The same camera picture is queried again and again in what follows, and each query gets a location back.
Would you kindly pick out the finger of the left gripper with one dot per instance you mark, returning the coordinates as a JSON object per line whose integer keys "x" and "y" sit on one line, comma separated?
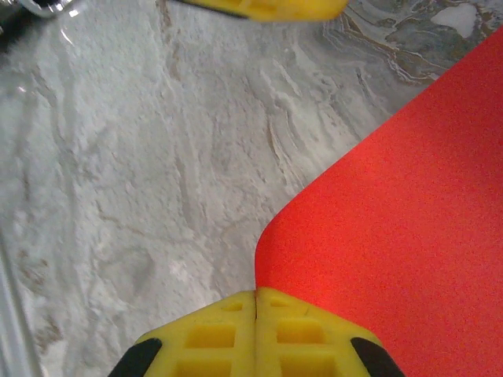
{"x": 275, "y": 8}

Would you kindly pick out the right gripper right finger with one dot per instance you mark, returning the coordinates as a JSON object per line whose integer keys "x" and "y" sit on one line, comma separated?
{"x": 267, "y": 345}

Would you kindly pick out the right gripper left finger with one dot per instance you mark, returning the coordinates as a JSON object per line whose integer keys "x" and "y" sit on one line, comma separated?
{"x": 243, "y": 345}

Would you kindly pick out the red paper sheet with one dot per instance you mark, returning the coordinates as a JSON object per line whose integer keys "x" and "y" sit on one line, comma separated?
{"x": 393, "y": 216}

